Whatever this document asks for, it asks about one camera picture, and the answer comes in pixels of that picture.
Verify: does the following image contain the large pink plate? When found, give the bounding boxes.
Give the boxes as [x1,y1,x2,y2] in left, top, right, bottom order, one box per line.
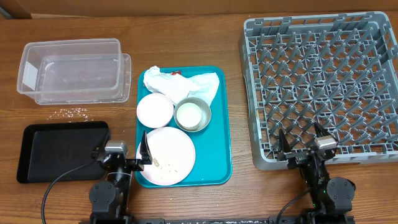
[141,127,196,186]

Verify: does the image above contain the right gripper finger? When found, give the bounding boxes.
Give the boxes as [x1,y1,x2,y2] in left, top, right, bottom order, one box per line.
[314,122,331,138]
[278,129,291,153]

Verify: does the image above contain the small white cup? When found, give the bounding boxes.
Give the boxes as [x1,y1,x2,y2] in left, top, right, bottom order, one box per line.
[177,103,201,131]

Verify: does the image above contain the black plastic tray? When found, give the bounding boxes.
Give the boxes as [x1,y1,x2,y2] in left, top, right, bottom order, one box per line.
[16,121,109,184]

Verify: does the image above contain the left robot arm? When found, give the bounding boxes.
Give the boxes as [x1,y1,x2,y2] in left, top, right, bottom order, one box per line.
[89,132,152,223]

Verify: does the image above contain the scattered rice grains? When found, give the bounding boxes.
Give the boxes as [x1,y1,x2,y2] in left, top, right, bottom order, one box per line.
[46,107,93,123]

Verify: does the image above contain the grey bowl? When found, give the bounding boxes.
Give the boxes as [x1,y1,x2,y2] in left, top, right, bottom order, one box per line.
[174,97,211,132]

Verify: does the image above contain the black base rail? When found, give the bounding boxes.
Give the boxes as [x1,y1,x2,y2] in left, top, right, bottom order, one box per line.
[79,216,355,224]

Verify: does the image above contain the red snack wrapper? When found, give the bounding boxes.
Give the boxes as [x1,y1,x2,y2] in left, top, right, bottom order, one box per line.
[170,70,182,75]

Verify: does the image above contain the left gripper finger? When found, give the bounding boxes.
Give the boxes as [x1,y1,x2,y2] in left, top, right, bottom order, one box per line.
[139,131,152,165]
[96,131,111,156]

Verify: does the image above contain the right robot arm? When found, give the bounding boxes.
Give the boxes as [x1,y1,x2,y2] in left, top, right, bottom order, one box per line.
[275,123,356,223]

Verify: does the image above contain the teal serving tray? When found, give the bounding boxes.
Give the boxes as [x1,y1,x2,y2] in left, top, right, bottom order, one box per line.
[136,66,232,188]

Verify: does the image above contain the small pink bowl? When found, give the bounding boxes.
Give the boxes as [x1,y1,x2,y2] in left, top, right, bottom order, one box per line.
[136,93,174,129]

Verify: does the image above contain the clear plastic bin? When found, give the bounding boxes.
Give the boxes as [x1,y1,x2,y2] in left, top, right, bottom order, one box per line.
[17,39,124,104]

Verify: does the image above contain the white napkin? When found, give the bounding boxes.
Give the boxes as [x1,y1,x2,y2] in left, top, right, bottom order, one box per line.
[143,66,220,106]

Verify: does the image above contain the grey dishwasher rack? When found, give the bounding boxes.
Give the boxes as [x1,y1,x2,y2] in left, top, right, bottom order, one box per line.
[239,11,397,170]

